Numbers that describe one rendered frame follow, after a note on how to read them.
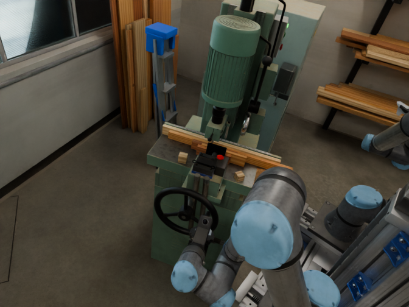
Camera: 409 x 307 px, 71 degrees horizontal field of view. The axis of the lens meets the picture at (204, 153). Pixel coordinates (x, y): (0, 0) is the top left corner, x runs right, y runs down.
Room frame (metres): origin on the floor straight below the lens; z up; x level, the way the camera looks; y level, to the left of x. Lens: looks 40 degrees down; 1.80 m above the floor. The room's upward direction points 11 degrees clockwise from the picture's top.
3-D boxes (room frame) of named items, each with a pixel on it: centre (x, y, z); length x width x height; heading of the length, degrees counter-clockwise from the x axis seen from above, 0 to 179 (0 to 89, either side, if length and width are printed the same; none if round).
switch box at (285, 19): (1.39, -0.22, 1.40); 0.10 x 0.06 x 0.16; 170
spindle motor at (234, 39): (1.10, -0.03, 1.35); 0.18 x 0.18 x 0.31
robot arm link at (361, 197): (0.84, -0.67, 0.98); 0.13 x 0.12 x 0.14; 72
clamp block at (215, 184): (0.90, -0.03, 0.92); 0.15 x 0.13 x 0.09; 80
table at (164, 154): (0.99, -0.04, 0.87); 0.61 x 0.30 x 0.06; 80
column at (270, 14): (1.38, -0.07, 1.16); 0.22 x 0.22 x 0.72; 80
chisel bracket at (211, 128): (1.12, -0.03, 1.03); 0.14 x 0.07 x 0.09; 170
